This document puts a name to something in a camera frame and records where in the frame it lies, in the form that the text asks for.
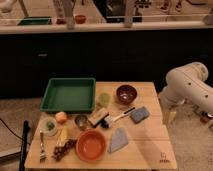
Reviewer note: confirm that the dark brown bowl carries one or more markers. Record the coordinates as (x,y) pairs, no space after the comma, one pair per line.
(126,94)

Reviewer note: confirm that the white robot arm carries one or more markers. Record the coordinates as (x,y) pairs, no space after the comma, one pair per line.
(186,83)

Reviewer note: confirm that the green plastic tray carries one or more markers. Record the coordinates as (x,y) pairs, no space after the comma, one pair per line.
(72,95)

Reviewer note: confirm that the distant green tray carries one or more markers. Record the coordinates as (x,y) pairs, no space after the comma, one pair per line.
(35,21)

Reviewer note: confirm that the green cup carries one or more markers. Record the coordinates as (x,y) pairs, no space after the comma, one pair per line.
(104,99)

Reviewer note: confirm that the wooden block brush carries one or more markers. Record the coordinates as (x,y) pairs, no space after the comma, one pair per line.
(97,116)

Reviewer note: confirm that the black white dish brush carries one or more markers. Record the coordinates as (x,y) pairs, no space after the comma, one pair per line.
(109,120)

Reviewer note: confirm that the blue grey sponge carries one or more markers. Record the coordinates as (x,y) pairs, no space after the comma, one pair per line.
(139,114)

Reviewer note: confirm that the small metal cup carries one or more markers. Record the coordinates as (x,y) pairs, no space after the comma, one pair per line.
(81,122)

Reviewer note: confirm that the grey folded cloth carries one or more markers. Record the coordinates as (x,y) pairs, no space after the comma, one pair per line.
(118,140)

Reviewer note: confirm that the orange fruit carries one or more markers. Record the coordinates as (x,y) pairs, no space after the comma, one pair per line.
(61,117)

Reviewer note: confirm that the yellow banana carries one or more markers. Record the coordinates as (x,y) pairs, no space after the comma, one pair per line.
(63,137)

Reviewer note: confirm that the clear bowl with greens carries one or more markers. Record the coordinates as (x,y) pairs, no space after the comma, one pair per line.
(48,126)

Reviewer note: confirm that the distant orange bowl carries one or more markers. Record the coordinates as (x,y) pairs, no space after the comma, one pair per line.
(80,19)

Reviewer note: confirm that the bunch of dark grapes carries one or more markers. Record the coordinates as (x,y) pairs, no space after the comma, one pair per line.
(60,152)

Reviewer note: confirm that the black stand pole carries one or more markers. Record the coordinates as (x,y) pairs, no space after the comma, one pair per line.
(23,153)

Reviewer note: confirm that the silver fork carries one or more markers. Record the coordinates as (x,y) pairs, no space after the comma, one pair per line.
(42,150)

